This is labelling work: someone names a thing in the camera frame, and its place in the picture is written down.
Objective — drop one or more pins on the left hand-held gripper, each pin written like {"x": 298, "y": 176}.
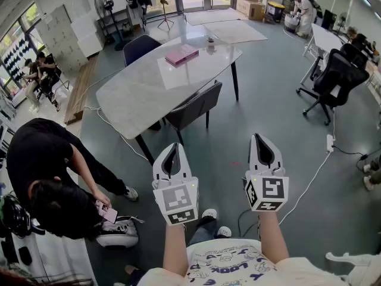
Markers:
{"x": 178, "y": 200}

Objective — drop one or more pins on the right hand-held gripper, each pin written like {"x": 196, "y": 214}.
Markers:
{"x": 271, "y": 189}

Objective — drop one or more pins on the person's left forearm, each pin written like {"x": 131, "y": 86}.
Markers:
{"x": 175, "y": 249}

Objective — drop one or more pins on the person's right forearm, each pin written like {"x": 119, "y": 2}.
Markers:
{"x": 272, "y": 237}

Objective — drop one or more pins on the grey marble table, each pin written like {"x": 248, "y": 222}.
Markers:
{"x": 143, "y": 94}

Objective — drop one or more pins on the black office chair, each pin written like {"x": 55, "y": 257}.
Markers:
{"x": 336, "y": 79}
{"x": 355, "y": 55}

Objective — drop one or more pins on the person's left white shoe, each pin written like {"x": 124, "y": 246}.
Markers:
{"x": 209, "y": 213}

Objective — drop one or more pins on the person's white shoe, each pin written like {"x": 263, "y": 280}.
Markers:
{"x": 209, "y": 213}
{"x": 224, "y": 231}

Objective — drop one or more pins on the white power strip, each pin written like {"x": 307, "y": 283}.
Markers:
{"x": 330, "y": 143}

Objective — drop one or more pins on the blue jeans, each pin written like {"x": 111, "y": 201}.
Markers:
{"x": 202, "y": 231}

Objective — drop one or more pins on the smartphone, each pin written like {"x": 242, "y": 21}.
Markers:
{"x": 108, "y": 213}

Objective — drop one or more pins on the person's right white shoe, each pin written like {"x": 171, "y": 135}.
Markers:
{"x": 224, "y": 231}

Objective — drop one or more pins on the white and black helmet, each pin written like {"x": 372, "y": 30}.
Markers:
{"x": 119, "y": 234}

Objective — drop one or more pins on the cream printed t-shirt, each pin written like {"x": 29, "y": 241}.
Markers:
{"x": 232, "y": 264}

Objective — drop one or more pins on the pink book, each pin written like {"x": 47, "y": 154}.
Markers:
{"x": 181, "y": 54}

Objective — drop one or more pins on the wooden floor platform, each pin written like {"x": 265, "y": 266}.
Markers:
{"x": 81, "y": 91}

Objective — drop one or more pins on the white sheets on table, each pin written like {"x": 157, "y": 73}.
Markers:
{"x": 238, "y": 31}

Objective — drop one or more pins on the small potted plant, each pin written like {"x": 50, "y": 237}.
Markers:
{"x": 211, "y": 40}

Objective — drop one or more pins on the white sneaker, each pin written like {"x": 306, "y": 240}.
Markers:
{"x": 351, "y": 261}

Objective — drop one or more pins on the white work table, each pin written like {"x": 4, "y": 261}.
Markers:
{"x": 68, "y": 258}

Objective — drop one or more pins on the white office desk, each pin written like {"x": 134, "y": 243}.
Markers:
{"x": 326, "y": 36}

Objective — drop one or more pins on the white waste bin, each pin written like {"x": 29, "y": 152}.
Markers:
{"x": 291, "y": 22}

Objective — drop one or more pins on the black bin with yellow lid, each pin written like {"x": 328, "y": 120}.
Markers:
{"x": 275, "y": 12}

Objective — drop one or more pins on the large cardboard box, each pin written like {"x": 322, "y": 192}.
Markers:
{"x": 250, "y": 10}

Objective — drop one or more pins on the beige floor mat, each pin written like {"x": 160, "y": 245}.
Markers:
{"x": 214, "y": 16}

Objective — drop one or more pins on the wooden coat rack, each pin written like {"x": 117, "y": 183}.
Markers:
{"x": 165, "y": 16}

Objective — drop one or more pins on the black computer monitor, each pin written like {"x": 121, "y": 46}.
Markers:
{"x": 329, "y": 19}

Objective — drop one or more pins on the small desk fan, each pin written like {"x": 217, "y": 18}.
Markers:
{"x": 343, "y": 19}

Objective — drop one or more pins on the stack of white boxes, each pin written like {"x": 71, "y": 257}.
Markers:
{"x": 87, "y": 31}

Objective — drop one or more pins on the black pedestal fan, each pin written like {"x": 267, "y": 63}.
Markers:
{"x": 102, "y": 0}

